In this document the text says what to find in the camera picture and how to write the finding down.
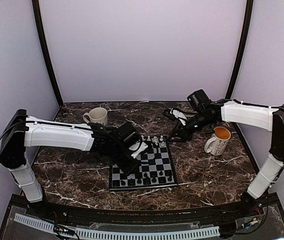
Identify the black right frame post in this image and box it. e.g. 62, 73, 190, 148
225, 0, 254, 99

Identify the white mug orange interior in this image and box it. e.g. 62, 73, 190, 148
204, 126, 231, 156

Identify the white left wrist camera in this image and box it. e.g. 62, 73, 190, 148
129, 141, 148, 158

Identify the black frame post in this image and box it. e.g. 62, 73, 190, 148
32, 0, 64, 108
225, 0, 254, 99

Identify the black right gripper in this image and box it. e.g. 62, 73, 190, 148
167, 112, 214, 143

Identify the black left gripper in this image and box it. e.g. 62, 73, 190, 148
108, 143, 142, 176

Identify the white slotted cable duct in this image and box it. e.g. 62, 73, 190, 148
13, 213, 220, 240

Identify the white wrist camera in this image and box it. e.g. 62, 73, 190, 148
163, 108, 187, 126
129, 141, 148, 158

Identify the black left frame post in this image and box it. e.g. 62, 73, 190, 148
32, 0, 64, 108

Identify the black chess knight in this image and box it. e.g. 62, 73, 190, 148
120, 179, 127, 186

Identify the cream floral mug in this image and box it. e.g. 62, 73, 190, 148
82, 107, 108, 126

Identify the black grey chess board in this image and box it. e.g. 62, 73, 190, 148
109, 135, 178, 192

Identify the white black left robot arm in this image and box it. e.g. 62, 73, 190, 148
0, 109, 148, 218

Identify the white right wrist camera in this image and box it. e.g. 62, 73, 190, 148
163, 108, 187, 126

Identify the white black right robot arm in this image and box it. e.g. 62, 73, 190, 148
163, 89, 284, 217

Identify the black front rail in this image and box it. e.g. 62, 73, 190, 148
37, 202, 243, 225

